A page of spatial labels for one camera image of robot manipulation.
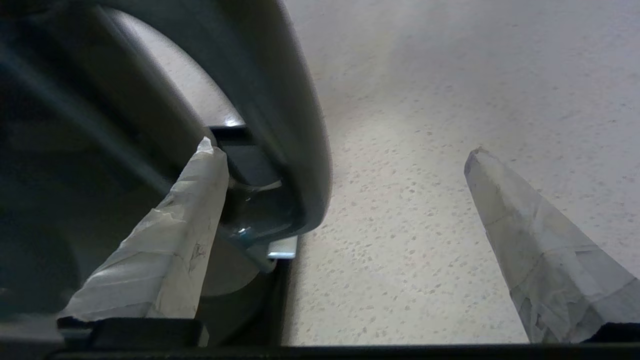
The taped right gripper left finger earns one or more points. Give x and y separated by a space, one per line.
160 255

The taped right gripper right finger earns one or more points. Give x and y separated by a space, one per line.
550 260

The black electric kettle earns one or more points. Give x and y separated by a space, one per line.
75 125

